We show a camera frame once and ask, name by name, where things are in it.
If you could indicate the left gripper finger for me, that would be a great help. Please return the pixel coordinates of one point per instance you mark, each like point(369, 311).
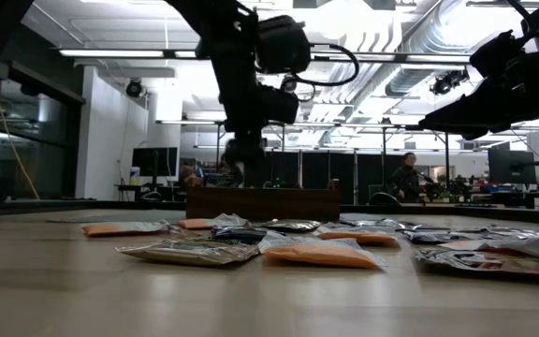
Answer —
point(255, 161)
point(233, 164)

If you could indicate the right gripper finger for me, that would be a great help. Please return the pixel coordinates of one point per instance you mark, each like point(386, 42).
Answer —
point(480, 132)
point(456, 114)

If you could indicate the black green tea packet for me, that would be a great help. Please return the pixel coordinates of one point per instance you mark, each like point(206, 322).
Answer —
point(239, 234)

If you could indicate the silver foil tea packet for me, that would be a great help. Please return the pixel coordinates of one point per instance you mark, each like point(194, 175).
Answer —
point(190, 253)
point(293, 226)

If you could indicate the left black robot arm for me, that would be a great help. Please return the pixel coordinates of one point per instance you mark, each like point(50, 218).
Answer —
point(222, 28)

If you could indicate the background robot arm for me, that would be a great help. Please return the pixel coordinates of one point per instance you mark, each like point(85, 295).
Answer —
point(459, 185)

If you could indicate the brown wooden box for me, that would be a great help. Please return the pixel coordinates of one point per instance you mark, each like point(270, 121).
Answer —
point(260, 203)

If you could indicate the person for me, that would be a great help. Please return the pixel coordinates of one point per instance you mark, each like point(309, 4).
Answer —
point(189, 171)
point(405, 180)

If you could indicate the black computer monitor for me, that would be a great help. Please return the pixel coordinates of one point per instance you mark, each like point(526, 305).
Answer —
point(155, 161)
point(512, 166)

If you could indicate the white plastic tub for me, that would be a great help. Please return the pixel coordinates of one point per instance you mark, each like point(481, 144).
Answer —
point(135, 177)

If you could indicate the dark background desk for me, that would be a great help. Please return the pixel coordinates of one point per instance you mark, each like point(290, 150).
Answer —
point(129, 186)

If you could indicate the black office chair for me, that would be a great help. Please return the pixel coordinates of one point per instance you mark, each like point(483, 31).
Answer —
point(384, 199)

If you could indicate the black ceiling camera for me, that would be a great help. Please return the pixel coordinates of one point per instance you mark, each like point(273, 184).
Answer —
point(289, 84)
point(445, 83)
point(134, 88)

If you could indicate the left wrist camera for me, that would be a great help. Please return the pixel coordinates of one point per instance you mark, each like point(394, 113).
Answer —
point(279, 105)

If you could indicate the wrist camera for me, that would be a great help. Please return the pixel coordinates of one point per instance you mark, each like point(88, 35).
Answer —
point(499, 51)
point(279, 105)

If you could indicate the black background rig frame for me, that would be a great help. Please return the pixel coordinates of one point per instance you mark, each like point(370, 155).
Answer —
point(447, 159)

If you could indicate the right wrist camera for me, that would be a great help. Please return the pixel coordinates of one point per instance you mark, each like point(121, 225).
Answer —
point(499, 51)

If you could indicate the silver ventilation duct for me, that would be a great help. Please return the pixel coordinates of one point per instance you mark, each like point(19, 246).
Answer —
point(419, 77)

